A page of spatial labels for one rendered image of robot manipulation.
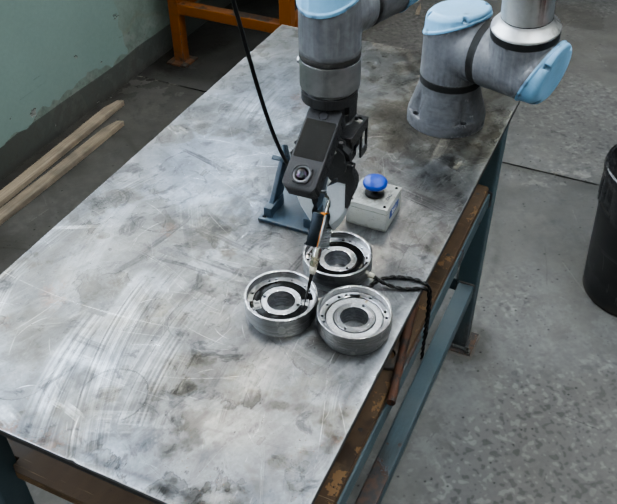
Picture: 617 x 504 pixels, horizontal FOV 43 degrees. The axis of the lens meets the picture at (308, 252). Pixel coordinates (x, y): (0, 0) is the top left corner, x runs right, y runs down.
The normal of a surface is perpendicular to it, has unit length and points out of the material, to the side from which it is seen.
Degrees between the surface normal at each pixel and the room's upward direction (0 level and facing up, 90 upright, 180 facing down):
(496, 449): 0
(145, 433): 0
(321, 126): 32
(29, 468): 0
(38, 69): 90
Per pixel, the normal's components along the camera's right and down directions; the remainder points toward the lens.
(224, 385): 0.00, -0.76
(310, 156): -0.22, -0.32
